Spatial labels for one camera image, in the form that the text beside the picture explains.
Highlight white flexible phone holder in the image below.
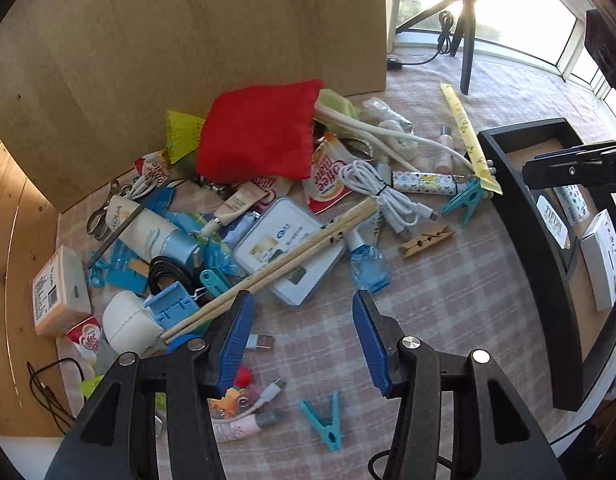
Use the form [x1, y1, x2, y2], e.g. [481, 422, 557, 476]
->
[312, 101, 495, 182]

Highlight cartoon keychain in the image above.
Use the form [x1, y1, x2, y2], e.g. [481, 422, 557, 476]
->
[208, 390, 253, 418]

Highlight red white creamer sachet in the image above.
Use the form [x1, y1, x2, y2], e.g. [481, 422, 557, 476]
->
[252, 175, 295, 211]
[307, 134, 371, 214]
[64, 316, 107, 367]
[132, 151, 172, 187]

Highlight small cream tube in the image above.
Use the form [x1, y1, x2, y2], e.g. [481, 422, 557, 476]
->
[198, 180, 269, 236]

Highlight black tray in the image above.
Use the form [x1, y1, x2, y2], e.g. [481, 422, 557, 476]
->
[475, 117, 616, 411]

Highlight white round device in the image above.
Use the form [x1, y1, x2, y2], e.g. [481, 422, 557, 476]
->
[102, 290, 163, 353]

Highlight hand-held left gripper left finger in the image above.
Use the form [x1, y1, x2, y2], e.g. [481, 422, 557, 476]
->
[45, 290, 256, 480]

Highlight checked tablecloth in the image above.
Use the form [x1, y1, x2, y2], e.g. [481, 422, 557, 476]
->
[55, 52, 616, 480]

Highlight white book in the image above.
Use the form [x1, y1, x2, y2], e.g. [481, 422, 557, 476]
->
[580, 209, 616, 312]

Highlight blue plastic hooks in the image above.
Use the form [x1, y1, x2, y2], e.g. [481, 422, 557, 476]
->
[88, 240, 153, 291]

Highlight wooden desktop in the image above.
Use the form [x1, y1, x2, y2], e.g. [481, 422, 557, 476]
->
[0, 120, 88, 438]

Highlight white pack with black print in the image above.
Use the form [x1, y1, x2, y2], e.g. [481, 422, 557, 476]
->
[535, 195, 572, 249]

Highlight pink tube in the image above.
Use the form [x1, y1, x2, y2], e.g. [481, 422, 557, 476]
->
[213, 417, 262, 443]

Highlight wooden clothespin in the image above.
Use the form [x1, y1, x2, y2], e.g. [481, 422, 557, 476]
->
[398, 225, 456, 260]

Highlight long yellow stick sachet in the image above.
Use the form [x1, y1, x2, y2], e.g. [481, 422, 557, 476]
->
[439, 82, 504, 196]

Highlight clear card box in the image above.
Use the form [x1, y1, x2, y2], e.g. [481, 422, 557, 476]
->
[233, 197, 346, 307]

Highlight thin black cable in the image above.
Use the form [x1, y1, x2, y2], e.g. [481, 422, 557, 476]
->
[26, 357, 83, 436]

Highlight white window frame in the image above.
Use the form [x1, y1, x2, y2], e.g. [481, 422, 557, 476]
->
[388, 0, 616, 126]

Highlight black tripod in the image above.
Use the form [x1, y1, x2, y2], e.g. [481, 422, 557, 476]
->
[395, 0, 485, 96]

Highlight green cloth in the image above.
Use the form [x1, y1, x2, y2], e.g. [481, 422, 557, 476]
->
[315, 89, 363, 126]

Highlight metal key ring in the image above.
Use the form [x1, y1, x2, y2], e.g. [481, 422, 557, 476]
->
[195, 174, 229, 196]

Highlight white usb cable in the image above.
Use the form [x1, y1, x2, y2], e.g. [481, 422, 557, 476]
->
[248, 377, 287, 411]

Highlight small pink bottle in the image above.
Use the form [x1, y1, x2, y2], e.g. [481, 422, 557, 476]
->
[435, 127, 457, 173]

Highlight white crumpled plastic bag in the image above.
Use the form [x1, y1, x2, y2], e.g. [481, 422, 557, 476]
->
[363, 97, 419, 161]

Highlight teal clothespin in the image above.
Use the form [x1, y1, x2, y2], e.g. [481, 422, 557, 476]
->
[198, 269, 231, 294]
[440, 177, 491, 226]
[299, 391, 345, 451]

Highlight silver metal clip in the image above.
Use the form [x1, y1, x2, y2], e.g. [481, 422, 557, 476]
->
[85, 180, 124, 238]

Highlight red cloth pouch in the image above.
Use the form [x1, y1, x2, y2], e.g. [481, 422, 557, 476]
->
[195, 79, 325, 183]

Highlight wooden chopstick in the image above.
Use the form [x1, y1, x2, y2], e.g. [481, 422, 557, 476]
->
[160, 201, 380, 343]
[163, 196, 377, 335]

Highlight yellow-green packet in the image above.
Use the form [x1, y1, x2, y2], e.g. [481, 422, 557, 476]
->
[166, 109, 206, 165]

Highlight black cable coil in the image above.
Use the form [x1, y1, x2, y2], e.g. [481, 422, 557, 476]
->
[148, 256, 201, 301]

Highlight wooden board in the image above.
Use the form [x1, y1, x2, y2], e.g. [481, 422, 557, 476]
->
[0, 0, 389, 213]

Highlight blue plastic box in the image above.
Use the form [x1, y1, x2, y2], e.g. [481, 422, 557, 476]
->
[144, 282, 201, 333]

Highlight dark grey rod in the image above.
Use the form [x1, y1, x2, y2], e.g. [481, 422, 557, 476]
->
[85, 195, 161, 270]

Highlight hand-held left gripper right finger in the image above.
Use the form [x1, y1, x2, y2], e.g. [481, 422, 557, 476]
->
[352, 289, 569, 480]

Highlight black cable with controller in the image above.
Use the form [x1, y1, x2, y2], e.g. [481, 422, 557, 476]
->
[385, 10, 455, 69]

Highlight small blue bottle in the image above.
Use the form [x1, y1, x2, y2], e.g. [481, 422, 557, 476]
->
[345, 227, 393, 293]

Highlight patterned tissue pack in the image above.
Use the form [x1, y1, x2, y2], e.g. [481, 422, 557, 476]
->
[558, 185, 590, 227]

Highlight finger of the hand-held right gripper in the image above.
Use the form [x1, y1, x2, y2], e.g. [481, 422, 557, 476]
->
[522, 141, 616, 188]

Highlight white cable bundle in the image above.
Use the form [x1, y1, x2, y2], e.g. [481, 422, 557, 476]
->
[338, 159, 439, 236]

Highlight white bottle with blue cap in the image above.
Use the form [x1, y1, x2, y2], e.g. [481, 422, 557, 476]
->
[106, 195, 203, 281]

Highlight lime green plastic item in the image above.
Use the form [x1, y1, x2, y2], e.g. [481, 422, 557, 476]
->
[80, 376, 107, 402]

